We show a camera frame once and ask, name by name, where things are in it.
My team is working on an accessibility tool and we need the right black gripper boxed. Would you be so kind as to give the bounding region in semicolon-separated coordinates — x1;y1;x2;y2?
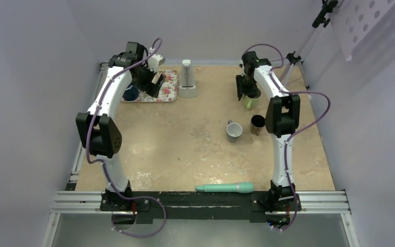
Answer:
237;73;258;100

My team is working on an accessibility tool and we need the purple cable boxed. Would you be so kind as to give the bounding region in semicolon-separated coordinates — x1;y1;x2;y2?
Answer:
85;37;168;239
242;43;332;233

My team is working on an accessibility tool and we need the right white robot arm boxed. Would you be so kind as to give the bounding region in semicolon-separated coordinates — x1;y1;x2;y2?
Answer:
236;51;300;209

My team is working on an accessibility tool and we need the grey mug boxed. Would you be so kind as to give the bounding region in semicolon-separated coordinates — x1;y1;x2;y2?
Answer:
226;120;243;143

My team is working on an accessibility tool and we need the perforated music stand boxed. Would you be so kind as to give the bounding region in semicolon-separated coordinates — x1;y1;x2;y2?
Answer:
303;1;395;91

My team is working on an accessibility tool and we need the green mug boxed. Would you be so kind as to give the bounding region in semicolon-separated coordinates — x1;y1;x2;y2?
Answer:
240;89;262;110

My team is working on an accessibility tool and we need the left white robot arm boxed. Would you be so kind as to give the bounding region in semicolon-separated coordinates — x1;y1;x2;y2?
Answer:
76;38;165;210

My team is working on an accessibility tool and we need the white metronome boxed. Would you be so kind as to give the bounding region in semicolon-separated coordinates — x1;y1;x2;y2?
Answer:
178;60;198;98

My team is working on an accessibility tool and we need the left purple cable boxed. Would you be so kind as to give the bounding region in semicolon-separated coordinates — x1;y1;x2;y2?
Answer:
85;37;168;239

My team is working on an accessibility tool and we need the brown mug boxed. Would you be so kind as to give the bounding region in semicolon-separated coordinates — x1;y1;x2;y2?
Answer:
249;115;265;136

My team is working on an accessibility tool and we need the dark blue mug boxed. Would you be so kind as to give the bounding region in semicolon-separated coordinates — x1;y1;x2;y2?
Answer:
122;84;140;101

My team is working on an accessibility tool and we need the teal cylindrical tool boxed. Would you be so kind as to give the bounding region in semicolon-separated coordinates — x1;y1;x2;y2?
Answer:
195;182;255;193

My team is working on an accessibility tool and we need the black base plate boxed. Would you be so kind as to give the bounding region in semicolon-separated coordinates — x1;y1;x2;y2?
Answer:
99;191;301;225

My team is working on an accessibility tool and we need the cream mug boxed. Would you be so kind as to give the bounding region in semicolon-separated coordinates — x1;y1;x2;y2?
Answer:
152;73;165;86

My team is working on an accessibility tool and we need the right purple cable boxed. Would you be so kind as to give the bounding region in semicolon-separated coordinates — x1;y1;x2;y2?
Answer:
242;43;332;233

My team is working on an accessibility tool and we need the floral tray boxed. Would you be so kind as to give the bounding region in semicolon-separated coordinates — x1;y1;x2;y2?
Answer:
120;69;178;103

